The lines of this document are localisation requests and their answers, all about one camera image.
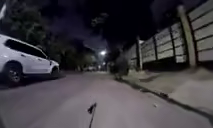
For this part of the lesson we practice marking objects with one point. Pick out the street light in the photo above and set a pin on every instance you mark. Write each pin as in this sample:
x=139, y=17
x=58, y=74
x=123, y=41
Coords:
x=103, y=53

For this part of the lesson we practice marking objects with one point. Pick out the dark bush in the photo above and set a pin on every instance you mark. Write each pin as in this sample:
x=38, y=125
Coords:
x=120, y=65

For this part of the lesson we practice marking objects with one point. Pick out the robot's own part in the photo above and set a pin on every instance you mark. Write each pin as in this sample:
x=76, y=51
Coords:
x=92, y=109

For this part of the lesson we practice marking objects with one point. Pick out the grey asphalt road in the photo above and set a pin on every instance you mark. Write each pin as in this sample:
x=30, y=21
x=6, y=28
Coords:
x=60, y=106

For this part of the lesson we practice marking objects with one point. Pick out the white car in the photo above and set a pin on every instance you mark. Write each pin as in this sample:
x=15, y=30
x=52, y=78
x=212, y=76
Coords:
x=27, y=61

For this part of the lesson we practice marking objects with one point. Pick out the row of trees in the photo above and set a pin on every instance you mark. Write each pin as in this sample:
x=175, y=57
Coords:
x=27, y=23

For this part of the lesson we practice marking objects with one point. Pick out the concrete pavement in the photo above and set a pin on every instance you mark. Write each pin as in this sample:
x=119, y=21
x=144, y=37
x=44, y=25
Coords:
x=194, y=88

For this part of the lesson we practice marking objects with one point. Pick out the concrete slab fence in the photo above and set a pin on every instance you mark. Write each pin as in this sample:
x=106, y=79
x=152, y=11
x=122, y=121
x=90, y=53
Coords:
x=204, y=33

